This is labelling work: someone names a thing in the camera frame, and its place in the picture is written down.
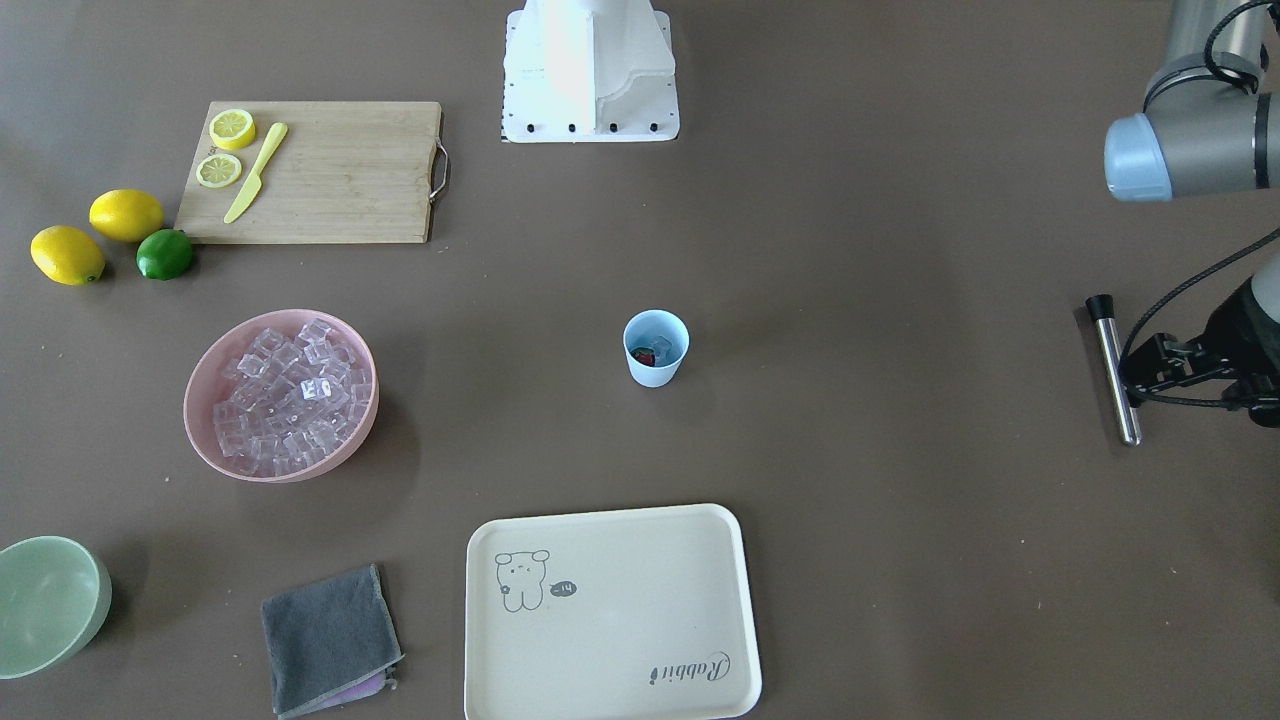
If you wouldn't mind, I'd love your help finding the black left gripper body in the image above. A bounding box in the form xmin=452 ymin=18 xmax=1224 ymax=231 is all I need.
xmin=1196 ymin=284 xmax=1279 ymax=429

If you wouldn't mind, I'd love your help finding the steel muddler black tip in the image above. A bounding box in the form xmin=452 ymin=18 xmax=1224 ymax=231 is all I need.
xmin=1084 ymin=293 xmax=1143 ymax=447

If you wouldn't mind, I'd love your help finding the clear ice cube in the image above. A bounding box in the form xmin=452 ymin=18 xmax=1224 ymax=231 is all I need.
xmin=650 ymin=336 xmax=676 ymax=366

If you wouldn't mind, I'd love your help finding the red strawberry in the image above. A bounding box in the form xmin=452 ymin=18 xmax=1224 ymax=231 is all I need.
xmin=630 ymin=346 xmax=657 ymax=366

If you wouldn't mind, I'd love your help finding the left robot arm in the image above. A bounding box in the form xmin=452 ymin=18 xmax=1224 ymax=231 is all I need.
xmin=1085 ymin=1 xmax=1279 ymax=446

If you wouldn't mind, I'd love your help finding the light blue plastic cup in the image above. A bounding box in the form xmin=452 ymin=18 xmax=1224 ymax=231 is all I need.
xmin=622 ymin=309 xmax=690 ymax=388

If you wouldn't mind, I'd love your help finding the clear ice cubes pile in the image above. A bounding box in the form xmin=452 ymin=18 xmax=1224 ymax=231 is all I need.
xmin=210 ymin=318 xmax=374 ymax=477

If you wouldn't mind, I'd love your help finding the cream rabbit tray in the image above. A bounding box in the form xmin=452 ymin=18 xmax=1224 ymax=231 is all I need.
xmin=463 ymin=503 xmax=763 ymax=719

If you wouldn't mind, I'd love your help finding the wooden cutting board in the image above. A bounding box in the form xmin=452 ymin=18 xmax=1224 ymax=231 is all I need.
xmin=172 ymin=100 xmax=447 ymax=245

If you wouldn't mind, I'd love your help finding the pink bowl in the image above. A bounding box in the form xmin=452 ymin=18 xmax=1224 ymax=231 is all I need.
xmin=183 ymin=309 xmax=380 ymax=486

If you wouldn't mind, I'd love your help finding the grey folded cloth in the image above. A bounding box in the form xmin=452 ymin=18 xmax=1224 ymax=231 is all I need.
xmin=260 ymin=564 xmax=404 ymax=719

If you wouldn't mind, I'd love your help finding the yellow plastic knife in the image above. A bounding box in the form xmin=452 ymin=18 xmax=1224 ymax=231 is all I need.
xmin=221 ymin=122 xmax=289 ymax=224

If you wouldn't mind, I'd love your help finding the lemon half lower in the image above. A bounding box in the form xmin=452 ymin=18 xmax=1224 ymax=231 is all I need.
xmin=207 ymin=108 xmax=257 ymax=151

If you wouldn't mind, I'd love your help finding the lemon half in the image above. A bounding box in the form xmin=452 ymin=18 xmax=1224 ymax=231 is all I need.
xmin=207 ymin=108 xmax=257 ymax=151
xmin=195 ymin=152 xmax=243 ymax=190

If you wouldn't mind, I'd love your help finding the lemon half upper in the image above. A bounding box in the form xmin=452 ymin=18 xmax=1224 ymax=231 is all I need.
xmin=195 ymin=152 xmax=243 ymax=190

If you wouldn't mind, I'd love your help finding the green lime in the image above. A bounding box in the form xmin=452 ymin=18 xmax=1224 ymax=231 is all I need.
xmin=134 ymin=229 xmax=195 ymax=281

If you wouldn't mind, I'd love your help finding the yellow lemon upper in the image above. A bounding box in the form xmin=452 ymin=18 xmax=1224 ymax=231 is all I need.
xmin=88 ymin=188 xmax=165 ymax=243

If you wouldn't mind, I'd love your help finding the yellow lemon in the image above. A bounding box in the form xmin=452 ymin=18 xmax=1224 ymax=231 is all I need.
xmin=29 ymin=225 xmax=108 ymax=286
xmin=88 ymin=188 xmax=165 ymax=243

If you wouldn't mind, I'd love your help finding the yellow lemon lower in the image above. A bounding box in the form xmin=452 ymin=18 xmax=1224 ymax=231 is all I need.
xmin=29 ymin=225 xmax=108 ymax=286

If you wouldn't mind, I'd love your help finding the green bowl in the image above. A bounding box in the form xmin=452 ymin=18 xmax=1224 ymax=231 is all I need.
xmin=1 ymin=536 xmax=113 ymax=680

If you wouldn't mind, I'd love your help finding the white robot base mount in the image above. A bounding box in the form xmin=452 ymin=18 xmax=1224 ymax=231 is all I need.
xmin=500 ymin=1 xmax=681 ymax=143

